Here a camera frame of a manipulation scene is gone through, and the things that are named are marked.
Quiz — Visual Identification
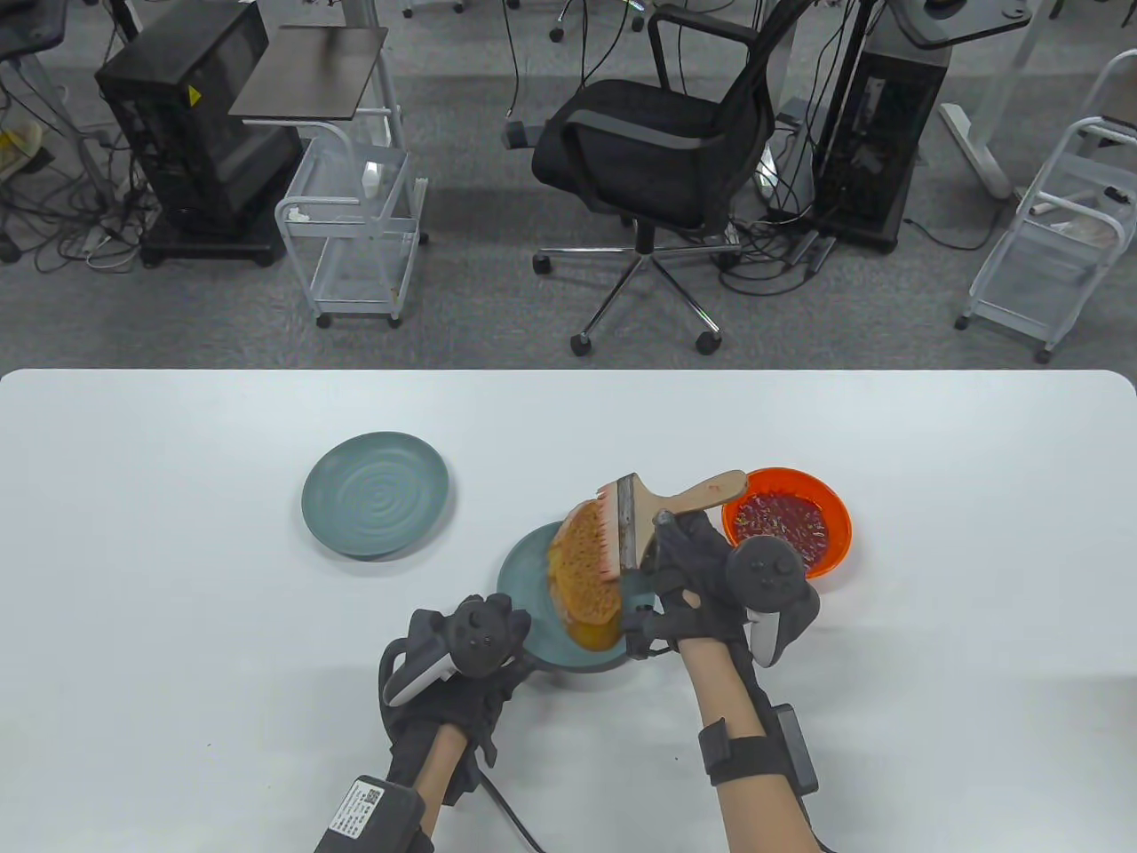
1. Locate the tangle of black cables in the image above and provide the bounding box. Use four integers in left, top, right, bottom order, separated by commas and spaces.
0, 62, 161, 272

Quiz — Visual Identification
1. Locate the black labelled wrist camera box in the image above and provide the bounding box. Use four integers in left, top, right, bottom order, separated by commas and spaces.
313, 775, 427, 853

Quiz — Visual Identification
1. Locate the black strapped wrist camera box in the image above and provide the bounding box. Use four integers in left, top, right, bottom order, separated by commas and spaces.
697, 702, 820, 796

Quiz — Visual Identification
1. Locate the black round hand tracker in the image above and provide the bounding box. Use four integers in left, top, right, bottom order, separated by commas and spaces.
727, 538, 823, 669
382, 597, 532, 709

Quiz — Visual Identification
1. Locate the dark grey desk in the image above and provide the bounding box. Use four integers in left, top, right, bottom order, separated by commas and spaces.
0, 0, 68, 63

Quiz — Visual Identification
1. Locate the person's right hand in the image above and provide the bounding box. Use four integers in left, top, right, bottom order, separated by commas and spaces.
622, 508, 823, 667

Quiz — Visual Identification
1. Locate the teal round plate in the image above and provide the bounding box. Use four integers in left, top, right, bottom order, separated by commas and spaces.
496, 522, 663, 674
301, 432, 451, 561

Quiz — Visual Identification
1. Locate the white-legged grey desk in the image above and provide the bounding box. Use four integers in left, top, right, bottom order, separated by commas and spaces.
888, 0, 1067, 201

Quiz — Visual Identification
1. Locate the black computer tower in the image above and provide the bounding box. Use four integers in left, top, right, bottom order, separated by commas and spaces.
95, 0, 305, 267
813, 27, 953, 256

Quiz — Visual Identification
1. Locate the brown side table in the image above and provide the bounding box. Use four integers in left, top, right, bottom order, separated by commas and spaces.
228, 0, 396, 152

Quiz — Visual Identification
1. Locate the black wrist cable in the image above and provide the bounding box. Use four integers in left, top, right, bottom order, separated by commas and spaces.
475, 769, 543, 853

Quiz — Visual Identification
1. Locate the orange plastic bowl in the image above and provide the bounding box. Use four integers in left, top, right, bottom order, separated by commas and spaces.
721, 467, 854, 580

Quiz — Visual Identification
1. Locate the white wire cart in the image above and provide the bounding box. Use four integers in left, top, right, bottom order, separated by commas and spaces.
274, 107, 430, 330
955, 49, 1137, 365

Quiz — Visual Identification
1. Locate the bundle of floor cables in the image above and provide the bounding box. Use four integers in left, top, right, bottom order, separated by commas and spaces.
720, 213, 836, 299

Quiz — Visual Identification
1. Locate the person's left hand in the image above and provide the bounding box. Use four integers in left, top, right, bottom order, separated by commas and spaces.
380, 594, 538, 769

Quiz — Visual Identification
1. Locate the person's right forearm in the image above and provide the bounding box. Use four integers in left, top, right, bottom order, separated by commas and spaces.
680, 640, 818, 853

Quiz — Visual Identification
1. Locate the black office chair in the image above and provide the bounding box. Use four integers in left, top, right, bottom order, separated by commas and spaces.
531, 0, 818, 358

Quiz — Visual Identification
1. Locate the person's left forearm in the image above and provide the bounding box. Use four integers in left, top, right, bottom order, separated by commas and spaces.
391, 720, 481, 853

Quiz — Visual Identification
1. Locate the wooden brush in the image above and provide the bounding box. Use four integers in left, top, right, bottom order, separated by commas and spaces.
593, 469, 749, 583

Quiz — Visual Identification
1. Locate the brown bread slice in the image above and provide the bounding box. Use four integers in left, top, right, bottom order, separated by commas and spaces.
546, 499, 624, 651

